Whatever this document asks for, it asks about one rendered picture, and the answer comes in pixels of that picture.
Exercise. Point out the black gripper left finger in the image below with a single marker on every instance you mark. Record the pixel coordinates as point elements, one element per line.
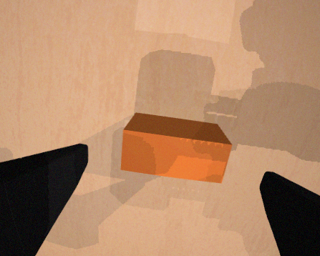
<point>33,192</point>

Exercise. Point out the orange block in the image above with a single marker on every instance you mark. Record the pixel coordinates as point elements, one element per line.
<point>171,147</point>

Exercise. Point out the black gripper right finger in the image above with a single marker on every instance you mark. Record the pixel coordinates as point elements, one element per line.
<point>293,213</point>

